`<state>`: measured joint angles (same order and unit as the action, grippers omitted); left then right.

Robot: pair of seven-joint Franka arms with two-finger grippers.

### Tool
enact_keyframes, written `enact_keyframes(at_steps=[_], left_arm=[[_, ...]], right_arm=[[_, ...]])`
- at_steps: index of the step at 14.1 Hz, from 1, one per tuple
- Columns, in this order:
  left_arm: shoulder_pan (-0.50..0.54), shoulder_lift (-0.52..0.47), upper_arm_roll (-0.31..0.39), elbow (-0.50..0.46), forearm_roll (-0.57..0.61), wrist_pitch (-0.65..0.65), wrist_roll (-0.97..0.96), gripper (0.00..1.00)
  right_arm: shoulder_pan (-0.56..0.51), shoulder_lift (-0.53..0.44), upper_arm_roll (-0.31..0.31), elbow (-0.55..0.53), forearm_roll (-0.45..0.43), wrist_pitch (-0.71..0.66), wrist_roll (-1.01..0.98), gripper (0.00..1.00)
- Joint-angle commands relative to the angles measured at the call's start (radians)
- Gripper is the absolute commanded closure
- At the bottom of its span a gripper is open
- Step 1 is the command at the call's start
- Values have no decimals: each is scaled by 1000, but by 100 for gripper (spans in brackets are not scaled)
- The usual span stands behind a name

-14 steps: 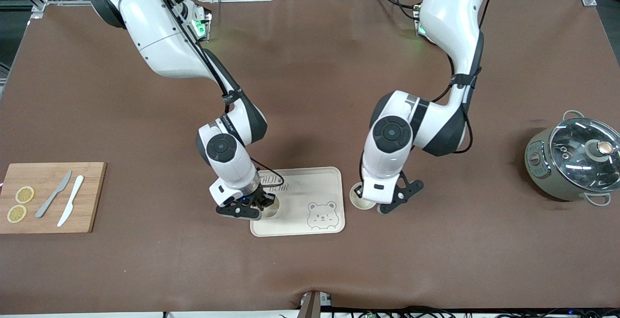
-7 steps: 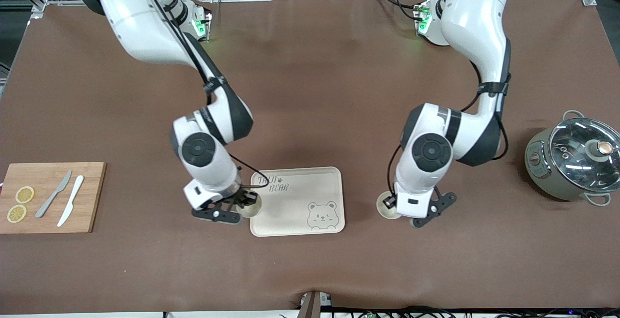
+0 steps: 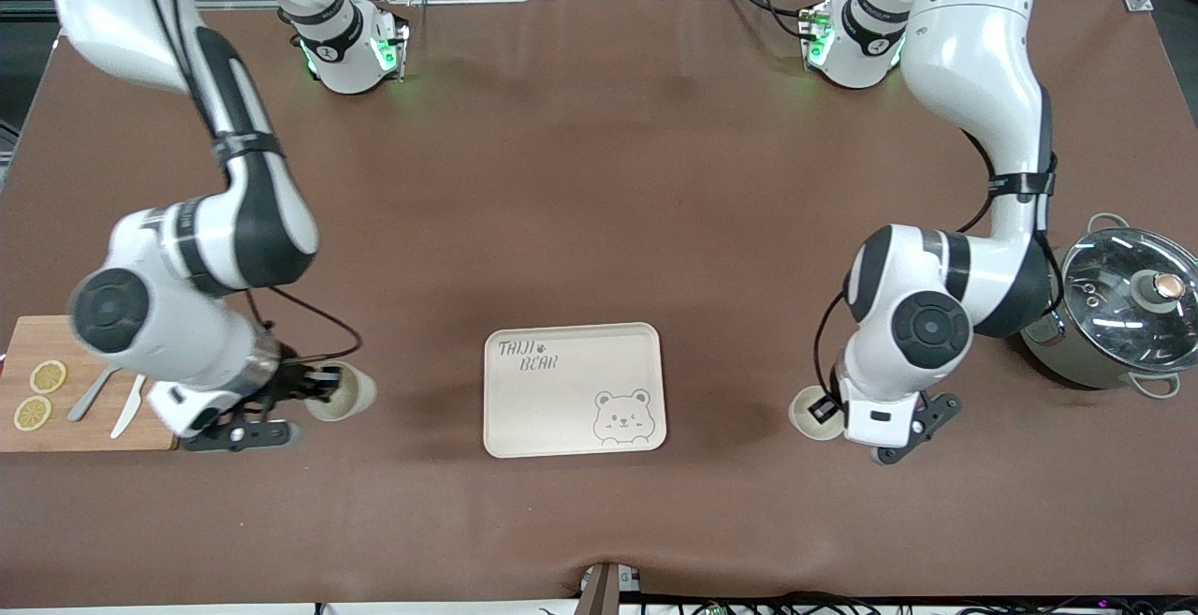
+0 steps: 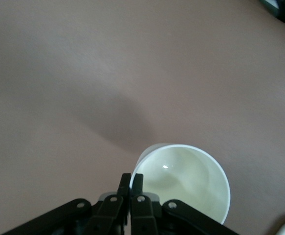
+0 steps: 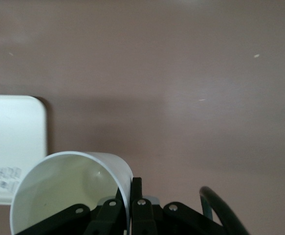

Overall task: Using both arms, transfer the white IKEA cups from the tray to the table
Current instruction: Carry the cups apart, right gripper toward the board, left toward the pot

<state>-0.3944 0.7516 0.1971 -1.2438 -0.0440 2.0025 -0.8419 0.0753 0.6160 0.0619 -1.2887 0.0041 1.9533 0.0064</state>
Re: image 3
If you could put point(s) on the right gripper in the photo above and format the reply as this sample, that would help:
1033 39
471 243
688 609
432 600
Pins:
292 381

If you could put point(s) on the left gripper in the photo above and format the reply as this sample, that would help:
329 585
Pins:
825 408

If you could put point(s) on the white IKEA cup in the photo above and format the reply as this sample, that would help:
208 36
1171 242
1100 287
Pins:
800 423
360 395

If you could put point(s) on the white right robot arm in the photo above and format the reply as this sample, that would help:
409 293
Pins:
234 241

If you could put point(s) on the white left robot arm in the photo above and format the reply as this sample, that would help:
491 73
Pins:
973 63

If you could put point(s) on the white plastic knife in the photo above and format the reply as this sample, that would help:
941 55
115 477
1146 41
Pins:
126 418

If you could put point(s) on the grey plastic knife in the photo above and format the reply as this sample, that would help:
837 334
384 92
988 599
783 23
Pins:
84 404

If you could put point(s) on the bamboo cutting board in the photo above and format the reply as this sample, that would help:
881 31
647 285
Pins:
56 437

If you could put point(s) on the sage green electric pot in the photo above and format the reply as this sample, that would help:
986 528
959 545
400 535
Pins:
1086 362

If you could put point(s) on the yellow lemon slice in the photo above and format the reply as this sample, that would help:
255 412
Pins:
48 376
33 413

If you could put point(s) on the glass pot lid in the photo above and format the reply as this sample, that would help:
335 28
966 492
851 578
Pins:
1114 306

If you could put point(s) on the cream bear print tray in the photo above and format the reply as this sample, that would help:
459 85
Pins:
562 409

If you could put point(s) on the brown table cover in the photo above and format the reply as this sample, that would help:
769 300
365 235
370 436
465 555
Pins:
599 222

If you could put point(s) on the grey brown mounting bracket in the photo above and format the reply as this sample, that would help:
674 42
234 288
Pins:
599 592

